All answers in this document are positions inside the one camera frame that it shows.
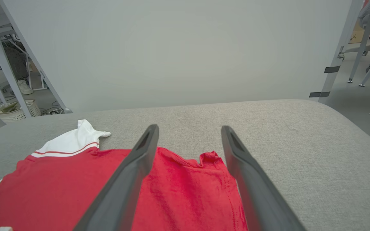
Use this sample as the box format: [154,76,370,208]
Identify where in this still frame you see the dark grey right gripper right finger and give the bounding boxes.
[221,125,306,231]

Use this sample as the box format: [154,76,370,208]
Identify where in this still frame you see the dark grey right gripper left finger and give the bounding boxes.
[73,124,159,231]

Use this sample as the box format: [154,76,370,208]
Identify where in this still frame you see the red and white jersey shirt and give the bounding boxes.
[0,119,248,231]

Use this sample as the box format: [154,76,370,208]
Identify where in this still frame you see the white laundry basket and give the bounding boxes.
[0,99,42,124]

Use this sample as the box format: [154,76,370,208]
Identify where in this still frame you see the green cloth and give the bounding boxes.
[0,102,20,114]

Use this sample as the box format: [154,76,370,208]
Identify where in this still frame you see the white shoe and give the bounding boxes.
[16,79,34,95]

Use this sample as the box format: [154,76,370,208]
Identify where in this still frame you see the white partition board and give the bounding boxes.
[0,0,354,113]

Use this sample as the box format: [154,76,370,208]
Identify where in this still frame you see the grey metal chair legs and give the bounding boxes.
[347,0,370,88]

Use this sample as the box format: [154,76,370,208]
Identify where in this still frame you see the brown cardboard box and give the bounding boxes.
[348,28,366,44]

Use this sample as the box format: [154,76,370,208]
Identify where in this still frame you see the grey metal partition frame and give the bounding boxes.
[0,0,73,115]
[317,0,364,104]

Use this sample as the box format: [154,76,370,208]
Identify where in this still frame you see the white metal table frame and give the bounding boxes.
[0,19,33,118]

